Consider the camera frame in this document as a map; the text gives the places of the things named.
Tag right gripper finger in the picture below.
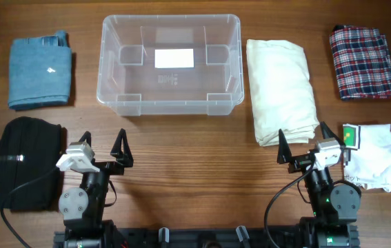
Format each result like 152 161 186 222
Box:
277 129 292 164
320 121 345 148

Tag cream cloth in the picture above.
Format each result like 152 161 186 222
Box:
246 39 319 147

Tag white printed t-shirt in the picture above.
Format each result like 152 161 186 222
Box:
343 124 391 192

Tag black garment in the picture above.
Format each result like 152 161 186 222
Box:
0 116 62 211

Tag red plaid shirt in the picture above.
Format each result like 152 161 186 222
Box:
329 25 391 101

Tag blue denim jeans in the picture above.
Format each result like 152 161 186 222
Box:
8 30 72 110

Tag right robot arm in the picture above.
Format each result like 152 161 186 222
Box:
269 122 361 248

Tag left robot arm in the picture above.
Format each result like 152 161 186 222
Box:
53 129 134 248

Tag clear plastic storage container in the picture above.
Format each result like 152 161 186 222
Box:
97 14 245 116

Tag white label in container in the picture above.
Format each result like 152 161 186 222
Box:
154 49 194 69

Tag black right camera cable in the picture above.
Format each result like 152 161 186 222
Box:
263 161 317 248

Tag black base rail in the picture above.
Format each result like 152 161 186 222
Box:
52 225 360 248

